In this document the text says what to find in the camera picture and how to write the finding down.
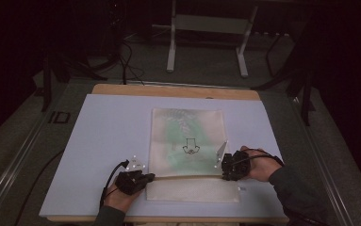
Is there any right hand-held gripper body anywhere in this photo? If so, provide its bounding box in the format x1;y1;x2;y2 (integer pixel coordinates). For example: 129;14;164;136
215;140;252;181

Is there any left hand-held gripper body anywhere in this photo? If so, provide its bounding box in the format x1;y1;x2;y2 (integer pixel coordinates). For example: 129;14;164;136
115;154;148;196

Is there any person's left hand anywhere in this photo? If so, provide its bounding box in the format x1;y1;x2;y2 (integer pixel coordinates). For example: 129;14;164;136
104;183;144;215

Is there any person's right hand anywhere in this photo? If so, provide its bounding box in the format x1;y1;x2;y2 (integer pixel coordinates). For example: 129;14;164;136
239;145;284;184

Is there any light blue board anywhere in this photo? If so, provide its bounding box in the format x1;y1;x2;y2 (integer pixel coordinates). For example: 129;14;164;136
39;93;287;219

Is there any wooden table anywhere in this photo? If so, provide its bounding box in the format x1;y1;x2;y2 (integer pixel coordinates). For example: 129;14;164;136
46;83;289;224

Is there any black tripod stand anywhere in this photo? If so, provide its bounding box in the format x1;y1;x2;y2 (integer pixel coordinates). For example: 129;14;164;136
251;29;317;127
41;51;108;113

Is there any white metal stand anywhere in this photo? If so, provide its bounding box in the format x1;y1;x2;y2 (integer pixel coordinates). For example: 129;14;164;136
166;0;259;78

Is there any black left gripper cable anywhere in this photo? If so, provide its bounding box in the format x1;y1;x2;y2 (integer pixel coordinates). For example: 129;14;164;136
99;159;130;209

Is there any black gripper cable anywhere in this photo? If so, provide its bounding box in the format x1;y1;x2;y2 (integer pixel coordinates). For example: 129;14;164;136
243;148;286;168
99;159;130;209

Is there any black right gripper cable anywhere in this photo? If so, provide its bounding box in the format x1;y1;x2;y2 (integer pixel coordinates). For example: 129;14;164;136
243;148;286;168

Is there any aluminium rail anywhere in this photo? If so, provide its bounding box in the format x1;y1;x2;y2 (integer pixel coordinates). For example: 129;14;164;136
289;93;356;226
0;84;73;222

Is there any black floor cable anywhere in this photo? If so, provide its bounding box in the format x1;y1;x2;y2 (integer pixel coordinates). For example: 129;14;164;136
13;150;65;226

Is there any black cable bundle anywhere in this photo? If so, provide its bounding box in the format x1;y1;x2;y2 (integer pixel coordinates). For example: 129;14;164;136
116;39;146;87

